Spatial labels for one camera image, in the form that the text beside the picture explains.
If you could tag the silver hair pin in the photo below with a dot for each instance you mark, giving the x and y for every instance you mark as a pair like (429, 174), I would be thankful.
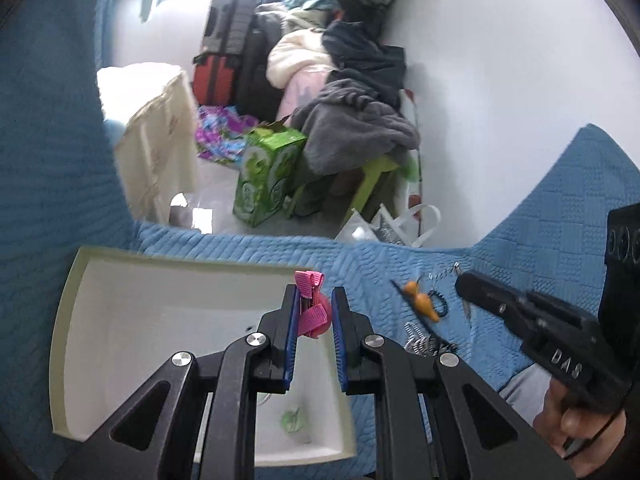
(442, 274)

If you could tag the grey fleece blanket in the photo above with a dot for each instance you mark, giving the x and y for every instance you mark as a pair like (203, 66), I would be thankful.
(350, 130)

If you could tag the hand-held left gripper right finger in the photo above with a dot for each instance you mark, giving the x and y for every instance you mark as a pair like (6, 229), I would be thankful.
(341, 345)

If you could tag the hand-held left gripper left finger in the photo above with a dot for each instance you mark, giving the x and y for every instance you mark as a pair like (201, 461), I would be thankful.
(289, 345)

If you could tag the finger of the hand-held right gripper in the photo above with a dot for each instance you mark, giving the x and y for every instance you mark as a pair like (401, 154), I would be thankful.
(487, 297)

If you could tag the grey hard suitcase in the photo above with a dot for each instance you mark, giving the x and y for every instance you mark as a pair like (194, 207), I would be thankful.
(230, 25)

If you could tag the pink cloth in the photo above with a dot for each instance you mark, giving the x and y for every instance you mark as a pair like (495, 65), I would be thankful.
(305, 92)

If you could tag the clear plastic bag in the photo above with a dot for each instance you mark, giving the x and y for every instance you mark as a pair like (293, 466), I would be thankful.
(357, 230)

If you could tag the green printed carton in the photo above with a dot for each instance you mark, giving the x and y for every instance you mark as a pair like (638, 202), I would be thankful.
(265, 175)

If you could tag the cream duvet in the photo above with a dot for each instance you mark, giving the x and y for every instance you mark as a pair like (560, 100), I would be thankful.
(295, 55)

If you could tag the red suitcase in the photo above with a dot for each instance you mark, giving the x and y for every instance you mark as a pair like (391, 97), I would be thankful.
(210, 80)

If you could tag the small green trinket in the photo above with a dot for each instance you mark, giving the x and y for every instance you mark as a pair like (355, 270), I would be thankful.
(294, 420)

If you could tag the white tote bag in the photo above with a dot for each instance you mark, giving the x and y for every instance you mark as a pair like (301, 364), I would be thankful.
(400, 225)

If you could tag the pink hair clip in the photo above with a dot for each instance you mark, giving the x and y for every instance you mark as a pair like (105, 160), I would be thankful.
(315, 317)

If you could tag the black suitcase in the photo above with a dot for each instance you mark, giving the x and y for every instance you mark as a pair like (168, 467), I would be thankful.
(255, 75)

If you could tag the green plastic stool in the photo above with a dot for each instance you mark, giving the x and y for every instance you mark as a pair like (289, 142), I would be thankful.
(372, 175)

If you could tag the table with cream cloth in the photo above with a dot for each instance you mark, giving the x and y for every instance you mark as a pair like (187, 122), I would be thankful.
(150, 125)

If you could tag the white cardboard box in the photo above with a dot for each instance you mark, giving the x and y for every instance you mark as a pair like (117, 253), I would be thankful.
(150, 320)

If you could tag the purple colourful cloth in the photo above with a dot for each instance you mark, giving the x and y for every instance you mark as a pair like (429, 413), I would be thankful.
(220, 130)

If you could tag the person's grey trousers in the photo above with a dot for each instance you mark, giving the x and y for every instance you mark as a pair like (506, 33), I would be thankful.
(522, 390)

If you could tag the person's right hand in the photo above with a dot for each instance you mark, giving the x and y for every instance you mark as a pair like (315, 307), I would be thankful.
(575, 435)

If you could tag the black hair stick orange ornaments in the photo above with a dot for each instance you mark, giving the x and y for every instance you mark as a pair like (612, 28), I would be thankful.
(425, 302)

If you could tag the dark blue-grey garment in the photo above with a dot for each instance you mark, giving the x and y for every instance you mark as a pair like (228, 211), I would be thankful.
(360, 55)

